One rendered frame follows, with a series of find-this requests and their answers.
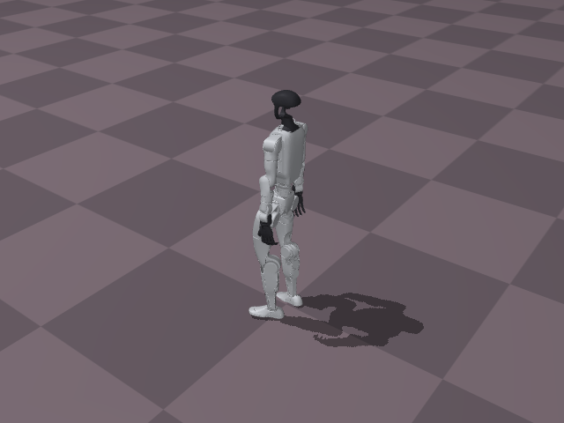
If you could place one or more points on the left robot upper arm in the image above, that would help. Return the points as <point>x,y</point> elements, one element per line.
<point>271,147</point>

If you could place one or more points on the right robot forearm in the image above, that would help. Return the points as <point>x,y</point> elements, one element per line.
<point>299,182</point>

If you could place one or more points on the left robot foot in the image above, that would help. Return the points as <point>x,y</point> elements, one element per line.
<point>263,311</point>

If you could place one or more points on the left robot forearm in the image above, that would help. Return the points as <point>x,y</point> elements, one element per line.
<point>266,199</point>

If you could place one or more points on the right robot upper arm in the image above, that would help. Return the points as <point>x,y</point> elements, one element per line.
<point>305,127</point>

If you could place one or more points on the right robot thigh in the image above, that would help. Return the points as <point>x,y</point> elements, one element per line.
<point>284,229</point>

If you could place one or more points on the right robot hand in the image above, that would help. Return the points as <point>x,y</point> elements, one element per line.
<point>300,202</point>

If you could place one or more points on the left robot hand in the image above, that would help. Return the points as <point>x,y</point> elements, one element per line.
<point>266,233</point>

